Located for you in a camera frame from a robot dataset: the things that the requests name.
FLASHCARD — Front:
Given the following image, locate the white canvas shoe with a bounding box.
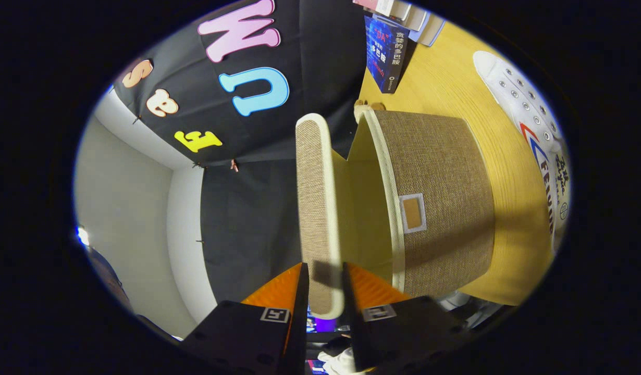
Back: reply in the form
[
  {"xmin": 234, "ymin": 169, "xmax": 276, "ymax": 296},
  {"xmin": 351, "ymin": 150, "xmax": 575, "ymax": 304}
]
[{"xmin": 473, "ymin": 51, "xmax": 572, "ymax": 256}]

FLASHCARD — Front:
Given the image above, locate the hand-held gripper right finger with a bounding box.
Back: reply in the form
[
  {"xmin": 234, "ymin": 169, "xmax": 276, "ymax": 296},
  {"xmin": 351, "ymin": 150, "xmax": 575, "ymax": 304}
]
[{"xmin": 342, "ymin": 262, "xmax": 473, "ymax": 375}]

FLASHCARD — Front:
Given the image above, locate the white book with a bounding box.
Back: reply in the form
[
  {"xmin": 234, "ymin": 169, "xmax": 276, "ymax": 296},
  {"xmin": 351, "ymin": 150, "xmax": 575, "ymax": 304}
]
[{"xmin": 392, "ymin": 0, "xmax": 430, "ymax": 32}]

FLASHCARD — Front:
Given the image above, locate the brown plush toy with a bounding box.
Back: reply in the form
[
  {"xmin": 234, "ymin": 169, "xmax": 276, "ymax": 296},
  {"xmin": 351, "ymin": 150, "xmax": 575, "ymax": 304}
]
[{"xmin": 353, "ymin": 100, "xmax": 387, "ymax": 123}]

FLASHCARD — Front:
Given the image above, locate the black backdrop cloth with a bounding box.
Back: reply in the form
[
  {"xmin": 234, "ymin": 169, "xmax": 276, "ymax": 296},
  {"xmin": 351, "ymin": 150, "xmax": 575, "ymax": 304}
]
[{"xmin": 112, "ymin": 0, "xmax": 373, "ymax": 308}]

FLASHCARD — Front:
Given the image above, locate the brown fabric storage box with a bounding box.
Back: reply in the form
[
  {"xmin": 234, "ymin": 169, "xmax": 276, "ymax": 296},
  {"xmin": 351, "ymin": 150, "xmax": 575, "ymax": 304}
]
[{"xmin": 294, "ymin": 109, "xmax": 496, "ymax": 320}]

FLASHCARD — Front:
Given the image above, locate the dark blue book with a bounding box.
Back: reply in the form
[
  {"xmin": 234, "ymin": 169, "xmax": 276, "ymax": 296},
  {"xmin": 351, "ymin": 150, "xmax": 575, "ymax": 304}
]
[{"xmin": 365, "ymin": 15, "xmax": 411, "ymax": 94}]

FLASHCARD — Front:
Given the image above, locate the light blue book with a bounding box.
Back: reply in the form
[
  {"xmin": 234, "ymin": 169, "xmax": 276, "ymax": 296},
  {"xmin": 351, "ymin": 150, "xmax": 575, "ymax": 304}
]
[{"xmin": 409, "ymin": 10, "xmax": 446, "ymax": 47}]

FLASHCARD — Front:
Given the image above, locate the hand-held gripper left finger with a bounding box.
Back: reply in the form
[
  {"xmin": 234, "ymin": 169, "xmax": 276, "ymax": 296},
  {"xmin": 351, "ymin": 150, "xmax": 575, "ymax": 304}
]
[{"xmin": 180, "ymin": 262, "xmax": 310, "ymax": 375}]

